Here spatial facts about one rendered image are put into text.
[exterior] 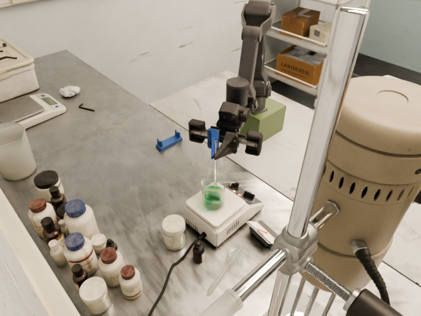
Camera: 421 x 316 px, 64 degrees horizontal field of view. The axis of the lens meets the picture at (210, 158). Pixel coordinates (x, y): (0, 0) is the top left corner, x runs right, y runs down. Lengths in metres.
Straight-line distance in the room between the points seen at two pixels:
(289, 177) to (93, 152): 0.68
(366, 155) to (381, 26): 3.50
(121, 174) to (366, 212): 0.92
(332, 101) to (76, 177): 1.05
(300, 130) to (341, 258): 1.01
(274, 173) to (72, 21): 1.46
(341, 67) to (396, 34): 3.55
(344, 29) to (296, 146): 1.09
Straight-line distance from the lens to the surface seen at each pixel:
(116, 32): 2.27
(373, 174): 0.30
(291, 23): 3.10
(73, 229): 0.93
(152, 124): 1.36
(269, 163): 1.18
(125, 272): 0.81
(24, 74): 1.71
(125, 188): 1.10
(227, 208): 0.90
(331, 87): 0.20
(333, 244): 0.38
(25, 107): 1.55
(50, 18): 2.09
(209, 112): 1.42
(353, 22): 0.19
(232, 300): 0.26
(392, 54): 3.79
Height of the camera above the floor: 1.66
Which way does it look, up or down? 40 degrees down
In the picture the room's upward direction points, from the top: straight up
